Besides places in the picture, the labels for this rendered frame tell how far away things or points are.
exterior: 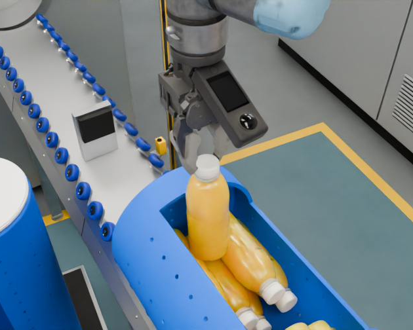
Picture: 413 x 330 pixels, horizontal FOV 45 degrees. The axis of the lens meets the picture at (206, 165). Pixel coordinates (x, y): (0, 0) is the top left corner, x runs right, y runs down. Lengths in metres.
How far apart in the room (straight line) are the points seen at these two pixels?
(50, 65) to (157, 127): 1.24
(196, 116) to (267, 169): 2.01
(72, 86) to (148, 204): 0.87
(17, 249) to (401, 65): 2.06
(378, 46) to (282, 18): 2.30
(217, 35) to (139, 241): 0.40
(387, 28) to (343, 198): 0.87
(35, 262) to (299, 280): 0.64
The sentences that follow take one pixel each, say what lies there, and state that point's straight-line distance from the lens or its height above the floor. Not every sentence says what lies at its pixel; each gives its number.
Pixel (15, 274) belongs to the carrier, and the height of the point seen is 0.88.
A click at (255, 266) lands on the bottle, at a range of 0.88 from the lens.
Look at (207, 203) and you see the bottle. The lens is 0.78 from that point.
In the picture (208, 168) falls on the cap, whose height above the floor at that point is 1.34.
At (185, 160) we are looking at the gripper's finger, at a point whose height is 1.37.
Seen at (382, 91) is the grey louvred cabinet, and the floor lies 0.29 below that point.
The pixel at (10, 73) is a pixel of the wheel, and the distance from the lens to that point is 1.72.
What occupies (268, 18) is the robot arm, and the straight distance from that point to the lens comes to 0.52.
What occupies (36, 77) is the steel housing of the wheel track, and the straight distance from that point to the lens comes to 1.76.
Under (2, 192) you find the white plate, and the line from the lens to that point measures 1.22.
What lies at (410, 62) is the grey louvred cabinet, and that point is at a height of 0.53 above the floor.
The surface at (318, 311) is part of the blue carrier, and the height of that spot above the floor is 1.05.
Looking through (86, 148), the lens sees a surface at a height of 0.97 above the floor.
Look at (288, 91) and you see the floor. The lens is 3.23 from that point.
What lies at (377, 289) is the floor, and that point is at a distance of 2.32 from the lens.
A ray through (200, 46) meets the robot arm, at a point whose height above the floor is 1.55.
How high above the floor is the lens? 1.87
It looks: 44 degrees down
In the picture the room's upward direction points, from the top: straight up
